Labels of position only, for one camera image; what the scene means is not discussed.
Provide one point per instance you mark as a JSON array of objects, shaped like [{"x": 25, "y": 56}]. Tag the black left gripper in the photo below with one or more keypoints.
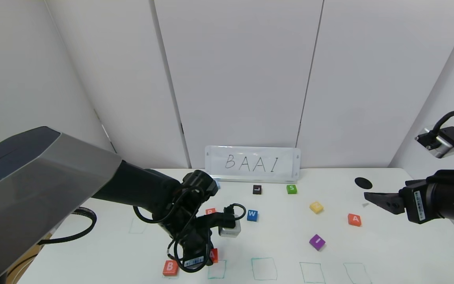
[{"x": 194, "y": 262}]

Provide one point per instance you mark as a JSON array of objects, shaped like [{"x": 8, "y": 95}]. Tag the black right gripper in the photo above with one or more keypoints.
[{"x": 415, "y": 205}]

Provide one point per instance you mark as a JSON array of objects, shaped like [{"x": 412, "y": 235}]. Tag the orange A letter block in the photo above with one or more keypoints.
[
  {"x": 354, "y": 219},
  {"x": 214, "y": 255}
]

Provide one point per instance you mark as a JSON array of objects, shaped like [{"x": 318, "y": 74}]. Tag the orange B letter block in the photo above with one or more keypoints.
[{"x": 170, "y": 268}]

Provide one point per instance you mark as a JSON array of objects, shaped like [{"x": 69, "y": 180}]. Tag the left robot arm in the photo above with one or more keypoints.
[{"x": 34, "y": 189}]

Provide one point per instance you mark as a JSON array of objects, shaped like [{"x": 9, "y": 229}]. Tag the white BAAI sign card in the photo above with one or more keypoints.
[{"x": 252, "y": 163}]

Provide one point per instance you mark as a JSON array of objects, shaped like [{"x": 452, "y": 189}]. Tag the black round table grommet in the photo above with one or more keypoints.
[{"x": 363, "y": 183}]

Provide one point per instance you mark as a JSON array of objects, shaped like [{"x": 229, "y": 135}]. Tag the orange R letter block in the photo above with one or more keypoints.
[{"x": 210, "y": 211}]

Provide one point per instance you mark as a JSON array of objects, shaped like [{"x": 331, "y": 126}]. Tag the blue W letter block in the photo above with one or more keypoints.
[{"x": 252, "y": 215}]

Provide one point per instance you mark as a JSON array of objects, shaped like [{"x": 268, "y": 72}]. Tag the yellow Z letter block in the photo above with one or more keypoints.
[{"x": 316, "y": 207}]

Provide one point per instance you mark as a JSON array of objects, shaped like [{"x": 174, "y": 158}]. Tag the light blue letter block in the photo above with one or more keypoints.
[{"x": 217, "y": 185}]

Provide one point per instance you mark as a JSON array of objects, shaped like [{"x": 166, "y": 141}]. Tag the purple I letter block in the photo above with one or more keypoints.
[{"x": 317, "y": 241}]

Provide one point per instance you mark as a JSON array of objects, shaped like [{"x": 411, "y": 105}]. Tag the black L letter block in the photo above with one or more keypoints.
[{"x": 257, "y": 189}]

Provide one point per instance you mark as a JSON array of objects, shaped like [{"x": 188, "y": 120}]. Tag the green S letter block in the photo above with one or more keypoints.
[{"x": 291, "y": 189}]

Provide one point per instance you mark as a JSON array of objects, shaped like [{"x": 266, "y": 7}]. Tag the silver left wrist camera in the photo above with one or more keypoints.
[{"x": 230, "y": 230}]

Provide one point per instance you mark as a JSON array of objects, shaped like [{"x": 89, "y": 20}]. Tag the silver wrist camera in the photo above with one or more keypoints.
[
  {"x": 230, "y": 230},
  {"x": 440, "y": 142}
]

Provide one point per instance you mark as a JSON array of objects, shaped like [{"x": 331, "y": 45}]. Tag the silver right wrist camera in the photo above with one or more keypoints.
[{"x": 440, "y": 142}]

